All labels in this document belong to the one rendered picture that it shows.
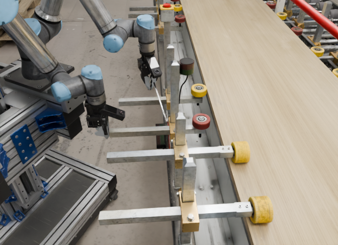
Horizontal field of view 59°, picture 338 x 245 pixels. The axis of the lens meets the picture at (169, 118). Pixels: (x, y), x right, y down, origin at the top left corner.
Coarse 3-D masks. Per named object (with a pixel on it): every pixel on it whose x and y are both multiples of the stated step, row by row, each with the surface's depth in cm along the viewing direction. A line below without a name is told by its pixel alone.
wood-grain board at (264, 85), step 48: (192, 0) 263; (240, 0) 263; (240, 48) 189; (288, 48) 189; (240, 96) 148; (288, 96) 148; (336, 96) 148; (288, 144) 121; (336, 144) 121; (240, 192) 103; (288, 192) 103; (336, 192) 103; (288, 240) 89; (336, 240) 89
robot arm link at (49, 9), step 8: (48, 0) 127; (56, 0) 128; (40, 8) 131; (48, 8) 130; (56, 8) 131; (40, 16) 131; (48, 16) 132; (56, 16) 134; (48, 24) 134; (56, 24) 136; (56, 32) 141
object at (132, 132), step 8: (112, 128) 135; (120, 128) 135; (128, 128) 135; (136, 128) 135; (144, 128) 135; (152, 128) 135; (160, 128) 135; (168, 128) 135; (192, 128) 135; (112, 136) 135; (120, 136) 135; (128, 136) 135
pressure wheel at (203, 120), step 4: (196, 116) 135; (200, 116) 135; (204, 116) 135; (208, 116) 135; (192, 120) 134; (196, 120) 132; (200, 120) 133; (204, 120) 133; (208, 120) 132; (192, 124) 135; (196, 124) 132; (200, 124) 131; (204, 124) 131; (208, 124) 132; (196, 128) 133; (200, 128) 132; (204, 128) 132; (200, 136) 140
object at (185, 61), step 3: (180, 60) 120; (183, 60) 120; (186, 60) 120; (189, 60) 120; (192, 60) 120; (183, 63) 118; (186, 63) 118; (189, 63) 118; (183, 69) 119; (186, 78) 124; (183, 84) 126; (180, 90) 128; (180, 93) 129
